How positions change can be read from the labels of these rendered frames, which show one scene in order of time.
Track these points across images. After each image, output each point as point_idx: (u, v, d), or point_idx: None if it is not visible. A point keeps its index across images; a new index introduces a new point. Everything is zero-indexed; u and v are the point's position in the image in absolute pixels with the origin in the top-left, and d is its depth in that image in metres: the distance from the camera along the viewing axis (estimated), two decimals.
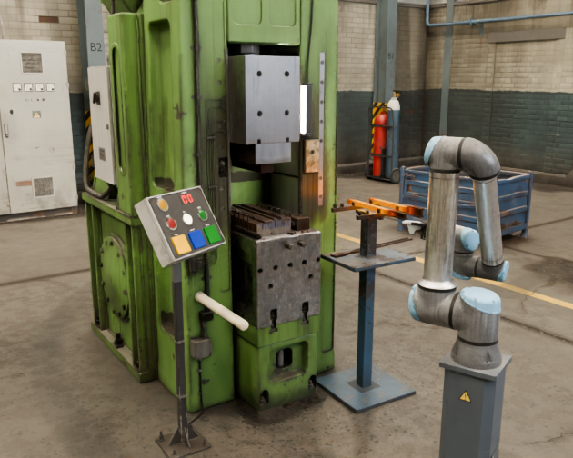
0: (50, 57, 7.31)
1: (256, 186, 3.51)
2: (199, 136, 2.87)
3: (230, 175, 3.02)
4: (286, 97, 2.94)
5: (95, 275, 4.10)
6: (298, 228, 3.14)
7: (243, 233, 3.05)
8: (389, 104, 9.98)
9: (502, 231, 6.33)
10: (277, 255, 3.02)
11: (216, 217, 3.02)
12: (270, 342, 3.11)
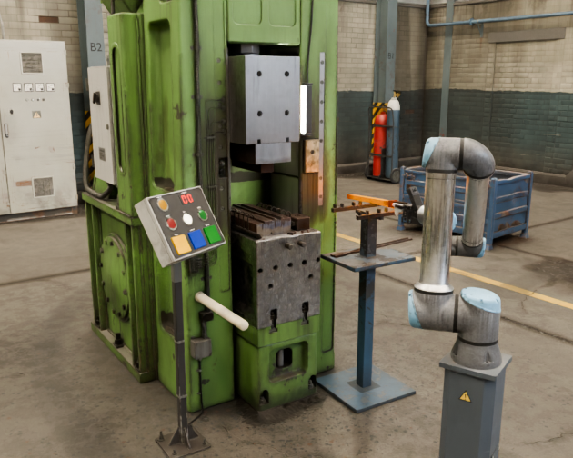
0: (50, 57, 7.31)
1: (256, 186, 3.51)
2: (199, 136, 2.87)
3: (230, 175, 3.02)
4: (286, 97, 2.94)
5: (95, 275, 4.10)
6: (298, 228, 3.14)
7: (243, 233, 3.05)
8: (389, 104, 9.98)
9: (502, 231, 6.33)
10: (277, 255, 3.02)
11: (216, 217, 3.02)
12: (270, 342, 3.11)
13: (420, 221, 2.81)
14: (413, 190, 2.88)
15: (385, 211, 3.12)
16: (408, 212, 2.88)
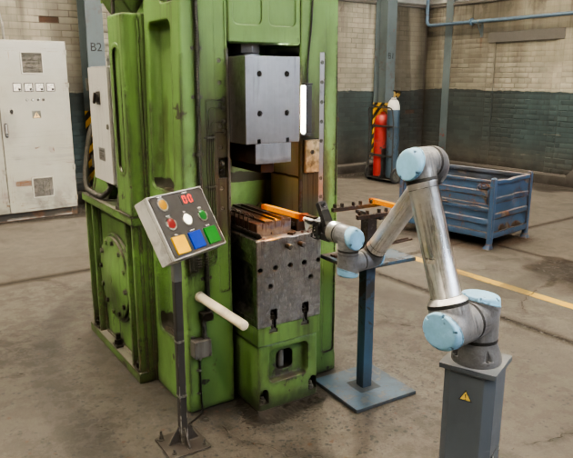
0: (50, 57, 7.31)
1: (256, 186, 3.51)
2: (199, 136, 2.87)
3: (230, 175, 3.02)
4: (286, 97, 2.94)
5: (95, 275, 4.10)
6: (298, 228, 3.14)
7: (243, 233, 3.05)
8: (389, 104, 9.98)
9: (502, 231, 6.33)
10: (277, 255, 3.02)
11: (216, 217, 3.02)
12: (270, 342, 3.11)
13: (328, 238, 2.66)
14: (322, 204, 2.71)
15: (385, 211, 3.12)
16: (317, 227, 2.72)
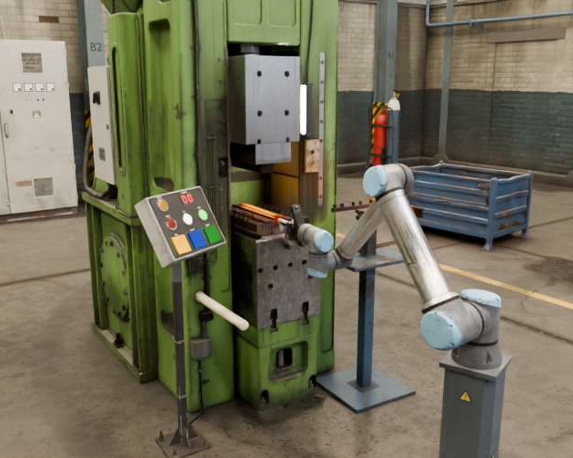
0: (50, 57, 7.31)
1: (256, 186, 3.51)
2: (199, 136, 2.87)
3: (230, 175, 3.02)
4: (286, 97, 2.94)
5: (95, 275, 4.10)
6: None
7: (243, 233, 3.05)
8: (389, 104, 9.98)
9: (502, 231, 6.33)
10: (277, 255, 3.02)
11: (216, 217, 3.02)
12: (270, 342, 3.11)
13: (300, 240, 2.84)
14: (295, 208, 2.89)
15: None
16: (290, 229, 2.90)
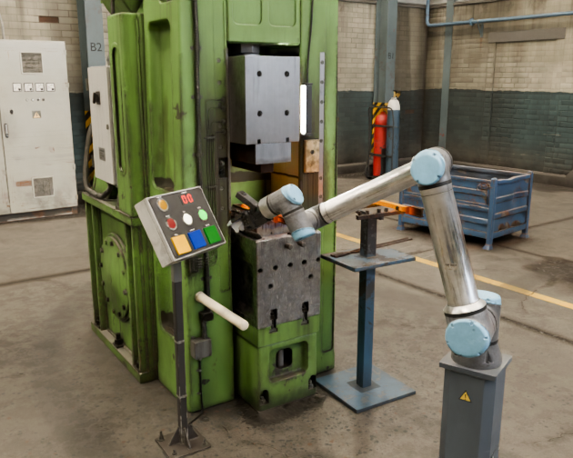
0: (50, 57, 7.31)
1: (256, 186, 3.51)
2: (199, 136, 2.87)
3: (230, 175, 3.02)
4: (286, 97, 2.94)
5: (95, 275, 4.10)
6: None
7: (243, 233, 3.05)
8: (389, 104, 9.98)
9: (502, 231, 6.33)
10: (277, 255, 3.02)
11: (216, 217, 3.02)
12: (270, 342, 3.11)
13: (266, 214, 2.47)
14: (242, 193, 2.55)
15: (385, 211, 3.12)
16: (249, 215, 2.53)
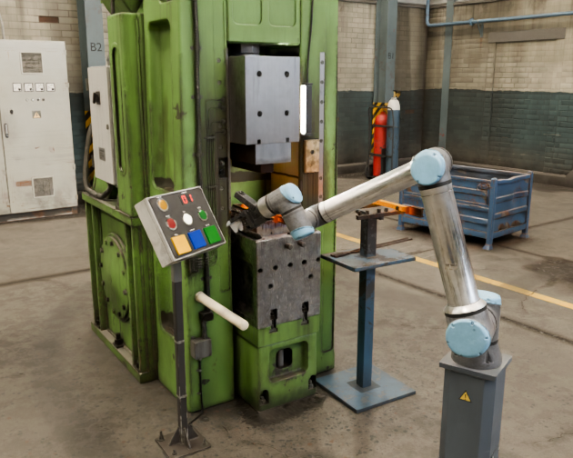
0: (50, 57, 7.31)
1: (256, 186, 3.51)
2: (199, 136, 2.87)
3: (230, 175, 3.02)
4: (286, 97, 2.94)
5: (95, 275, 4.10)
6: None
7: (243, 233, 3.05)
8: (389, 104, 9.98)
9: (502, 231, 6.33)
10: (277, 255, 3.02)
11: (216, 217, 3.02)
12: (270, 342, 3.11)
13: (266, 214, 2.47)
14: (240, 193, 2.55)
15: (385, 211, 3.12)
16: (247, 215, 2.52)
